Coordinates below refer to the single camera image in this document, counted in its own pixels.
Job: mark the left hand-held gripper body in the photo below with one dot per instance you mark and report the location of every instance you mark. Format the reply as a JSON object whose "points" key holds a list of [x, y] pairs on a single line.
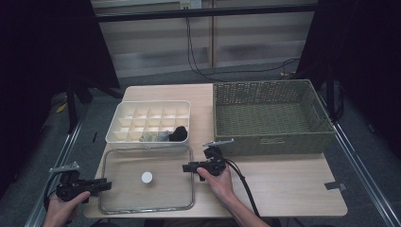
{"points": [[69, 186]]}

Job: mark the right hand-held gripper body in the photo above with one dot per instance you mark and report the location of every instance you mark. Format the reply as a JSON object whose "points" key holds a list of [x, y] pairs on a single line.
{"points": [[214, 164]]}

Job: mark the clear plastic lid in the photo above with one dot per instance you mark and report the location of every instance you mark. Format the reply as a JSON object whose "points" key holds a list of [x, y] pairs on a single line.
{"points": [[126, 189]]}

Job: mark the black sock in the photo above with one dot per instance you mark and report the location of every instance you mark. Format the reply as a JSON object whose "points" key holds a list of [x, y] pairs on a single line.
{"points": [[178, 134]]}

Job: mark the grey sock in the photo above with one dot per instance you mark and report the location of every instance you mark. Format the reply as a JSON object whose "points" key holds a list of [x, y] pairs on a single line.
{"points": [[164, 136]]}

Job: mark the beige sock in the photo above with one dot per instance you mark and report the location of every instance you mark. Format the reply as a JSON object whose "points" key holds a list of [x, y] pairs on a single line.
{"points": [[147, 137]]}

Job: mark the white divided storage box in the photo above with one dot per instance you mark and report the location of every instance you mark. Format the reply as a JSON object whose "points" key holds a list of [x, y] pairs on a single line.
{"points": [[148, 121]]}

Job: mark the green woven basket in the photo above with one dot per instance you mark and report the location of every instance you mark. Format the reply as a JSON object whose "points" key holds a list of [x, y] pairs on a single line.
{"points": [[299, 94]]}

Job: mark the person's right hand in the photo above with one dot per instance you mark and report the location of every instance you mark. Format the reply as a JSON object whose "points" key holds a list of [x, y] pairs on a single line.
{"points": [[220, 186]]}

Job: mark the person's left hand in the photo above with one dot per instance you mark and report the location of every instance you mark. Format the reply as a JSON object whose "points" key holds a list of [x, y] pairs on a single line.
{"points": [[63, 209]]}

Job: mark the black tape strip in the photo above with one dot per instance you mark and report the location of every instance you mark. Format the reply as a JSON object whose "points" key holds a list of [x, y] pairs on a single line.
{"points": [[94, 137]]}

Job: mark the black metal stand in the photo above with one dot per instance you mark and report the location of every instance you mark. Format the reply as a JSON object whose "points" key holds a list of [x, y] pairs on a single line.
{"points": [[330, 94], [72, 110]]}

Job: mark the grey tape piece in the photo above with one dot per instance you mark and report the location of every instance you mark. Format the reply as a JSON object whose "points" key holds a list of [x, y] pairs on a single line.
{"points": [[334, 185]]}

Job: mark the black curtain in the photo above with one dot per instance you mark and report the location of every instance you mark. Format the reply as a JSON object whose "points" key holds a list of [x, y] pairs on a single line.
{"points": [[47, 47], [362, 47]]}

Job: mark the black horizontal bar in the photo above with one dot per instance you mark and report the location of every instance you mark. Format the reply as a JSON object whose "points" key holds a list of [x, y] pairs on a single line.
{"points": [[205, 12]]}

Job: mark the metal floor rail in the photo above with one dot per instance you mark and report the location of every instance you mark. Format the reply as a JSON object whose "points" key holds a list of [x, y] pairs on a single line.
{"points": [[362, 176], [63, 154]]}

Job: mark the white wall socket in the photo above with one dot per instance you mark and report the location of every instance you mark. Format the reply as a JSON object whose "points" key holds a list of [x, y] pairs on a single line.
{"points": [[195, 3]]}

